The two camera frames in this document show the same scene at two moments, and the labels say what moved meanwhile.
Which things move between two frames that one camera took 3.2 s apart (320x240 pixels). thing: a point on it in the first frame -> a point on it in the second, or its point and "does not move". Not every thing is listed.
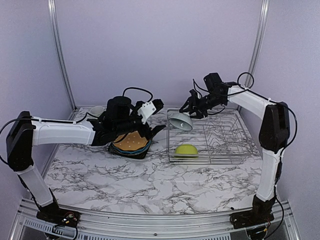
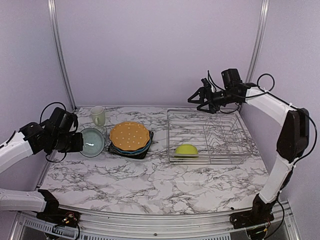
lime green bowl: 186,151 does not move
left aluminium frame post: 51,7 does not move
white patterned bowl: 182,120 -> 93,142
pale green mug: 97,110 does not move
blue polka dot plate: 133,151 does not move
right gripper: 192,102 -> 212,108
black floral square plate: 140,155 does not move
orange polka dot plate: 132,140 does not move
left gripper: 144,131 -> 78,144
